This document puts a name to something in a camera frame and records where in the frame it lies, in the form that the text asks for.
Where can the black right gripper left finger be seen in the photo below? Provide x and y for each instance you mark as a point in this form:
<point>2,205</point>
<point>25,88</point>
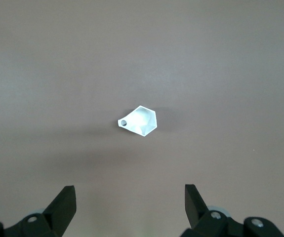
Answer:
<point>62,205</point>

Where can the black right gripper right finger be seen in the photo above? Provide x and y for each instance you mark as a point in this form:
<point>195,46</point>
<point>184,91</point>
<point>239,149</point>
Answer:
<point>193,205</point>

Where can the white faceted cup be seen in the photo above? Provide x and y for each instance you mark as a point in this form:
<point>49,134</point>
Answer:
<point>141,121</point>

